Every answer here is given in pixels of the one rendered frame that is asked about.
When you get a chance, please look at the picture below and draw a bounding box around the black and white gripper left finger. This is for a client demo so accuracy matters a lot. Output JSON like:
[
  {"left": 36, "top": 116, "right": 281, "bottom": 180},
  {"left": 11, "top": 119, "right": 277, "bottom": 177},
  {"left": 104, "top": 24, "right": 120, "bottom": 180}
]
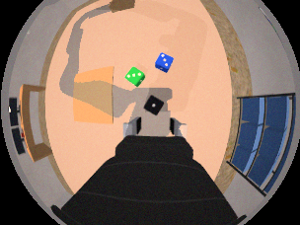
[{"left": 122, "top": 116, "right": 141, "bottom": 138}]

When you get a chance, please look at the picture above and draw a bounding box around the green die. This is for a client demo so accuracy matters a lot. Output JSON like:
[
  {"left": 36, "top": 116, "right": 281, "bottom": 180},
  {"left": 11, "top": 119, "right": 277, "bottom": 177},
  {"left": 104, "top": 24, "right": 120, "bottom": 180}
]
[{"left": 124, "top": 66, "right": 145, "bottom": 87}]

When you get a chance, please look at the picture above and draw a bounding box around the orange flat square mat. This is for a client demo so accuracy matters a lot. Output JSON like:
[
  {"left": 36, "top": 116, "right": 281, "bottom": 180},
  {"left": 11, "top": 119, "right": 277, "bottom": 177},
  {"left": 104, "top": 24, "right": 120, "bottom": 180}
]
[{"left": 73, "top": 66, "right": 113, "bottom": 124}]

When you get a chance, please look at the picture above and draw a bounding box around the black die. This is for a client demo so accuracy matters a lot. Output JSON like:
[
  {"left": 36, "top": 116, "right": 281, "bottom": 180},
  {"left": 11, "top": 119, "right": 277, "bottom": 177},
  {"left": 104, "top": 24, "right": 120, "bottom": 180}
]
[{"left": 143, "top": 95, "right": 164, "bottom": 115}]

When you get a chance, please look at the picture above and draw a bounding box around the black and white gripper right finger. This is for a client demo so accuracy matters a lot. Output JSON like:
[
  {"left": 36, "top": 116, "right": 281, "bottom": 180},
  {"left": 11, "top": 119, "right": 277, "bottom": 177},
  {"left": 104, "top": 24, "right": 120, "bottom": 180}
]
[{"left": 170, "top": 117, "right": 188, "bottom": 140}]

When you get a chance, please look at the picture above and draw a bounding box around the blue die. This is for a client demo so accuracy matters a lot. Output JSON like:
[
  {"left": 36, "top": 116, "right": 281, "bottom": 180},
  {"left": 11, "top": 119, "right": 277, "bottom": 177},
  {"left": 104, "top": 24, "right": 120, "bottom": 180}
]
[{"left": 155, "top": 52, "right": 174, "bottom": 73}]

